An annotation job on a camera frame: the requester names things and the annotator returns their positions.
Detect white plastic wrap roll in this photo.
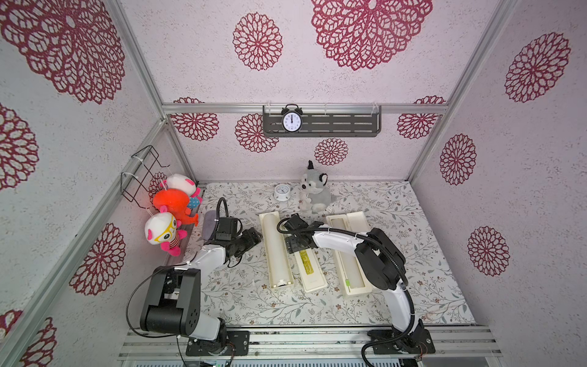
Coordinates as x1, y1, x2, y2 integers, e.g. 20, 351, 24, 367
264, 214, 290, 287

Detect white plush toy yellow glasses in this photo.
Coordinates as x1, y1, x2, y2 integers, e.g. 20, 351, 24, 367
145, 206, 187, 257

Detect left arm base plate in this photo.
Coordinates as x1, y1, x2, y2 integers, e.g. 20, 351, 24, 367
186, 330, 251, 357

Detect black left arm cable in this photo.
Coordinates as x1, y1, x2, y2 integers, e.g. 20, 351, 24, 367
215, 196, 230, 230

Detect floral table mat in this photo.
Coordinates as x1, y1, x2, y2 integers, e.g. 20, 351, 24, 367
199, 182, 474, 325

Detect red orange plush toy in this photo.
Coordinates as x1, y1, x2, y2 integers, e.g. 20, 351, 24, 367
152, 189, 199, 226

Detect small white round clock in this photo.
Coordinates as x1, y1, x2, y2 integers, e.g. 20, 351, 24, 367
274, 183, 291, 202

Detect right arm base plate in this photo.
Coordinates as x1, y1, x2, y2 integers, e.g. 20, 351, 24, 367
368, 326, 436, 355

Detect black wire wall basket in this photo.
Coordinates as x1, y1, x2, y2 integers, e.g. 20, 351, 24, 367
119, 145, 169, 209

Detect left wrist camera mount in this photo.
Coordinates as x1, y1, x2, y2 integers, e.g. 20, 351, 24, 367
214, 217, 242, 242

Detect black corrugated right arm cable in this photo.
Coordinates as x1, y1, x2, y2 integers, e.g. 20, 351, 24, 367
276, 217, 420, 367

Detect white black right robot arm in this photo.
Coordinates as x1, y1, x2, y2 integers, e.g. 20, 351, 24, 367
278, 225, 417, 336

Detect black alarm clock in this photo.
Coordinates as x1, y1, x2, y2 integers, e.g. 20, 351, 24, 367
281, 103, 304, 133

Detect cream wrap dispenser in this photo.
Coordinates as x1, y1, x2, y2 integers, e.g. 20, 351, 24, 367
293, 249, 328, 293
346, 211, 371, 234

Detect grey plush wolf toy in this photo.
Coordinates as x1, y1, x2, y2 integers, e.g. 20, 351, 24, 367
300, 161, 335, 213

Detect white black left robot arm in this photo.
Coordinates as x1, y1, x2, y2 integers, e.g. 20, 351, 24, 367
139, 228, 262, 343

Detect white pink plush toy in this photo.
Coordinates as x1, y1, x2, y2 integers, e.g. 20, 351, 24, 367
161, 174, 201, 198

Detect grey wall shelf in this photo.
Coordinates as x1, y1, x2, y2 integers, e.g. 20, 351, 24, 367
261, 105, 382, 138

